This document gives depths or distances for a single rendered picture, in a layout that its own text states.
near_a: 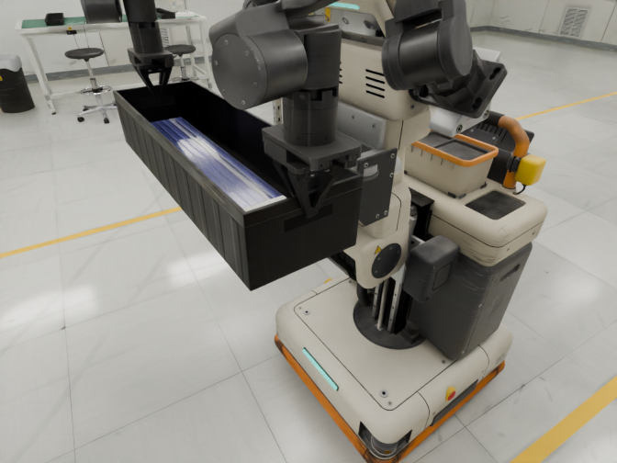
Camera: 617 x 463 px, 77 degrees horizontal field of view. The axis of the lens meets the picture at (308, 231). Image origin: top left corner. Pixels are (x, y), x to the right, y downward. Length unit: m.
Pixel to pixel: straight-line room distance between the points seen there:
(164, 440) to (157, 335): 0.48
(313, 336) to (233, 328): 0.53
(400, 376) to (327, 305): 0.37
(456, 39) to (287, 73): 0.30
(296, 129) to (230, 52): 0.11
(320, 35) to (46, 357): 1.81
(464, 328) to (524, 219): 0.36
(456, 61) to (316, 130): 0.25
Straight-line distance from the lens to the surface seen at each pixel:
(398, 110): 0.77
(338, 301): 1.50
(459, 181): 1.11
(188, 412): 1.61
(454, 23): 0.58
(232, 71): 0.34
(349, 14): 0.77
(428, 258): 0.99
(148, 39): 0.90
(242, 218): 0.42
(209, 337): 1.79
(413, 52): 0.59
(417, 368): 1.35
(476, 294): 1.16
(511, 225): 1.08
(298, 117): 0.39
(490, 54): 0.74
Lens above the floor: 1.35
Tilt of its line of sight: 36 degrees down
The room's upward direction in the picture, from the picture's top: straight up
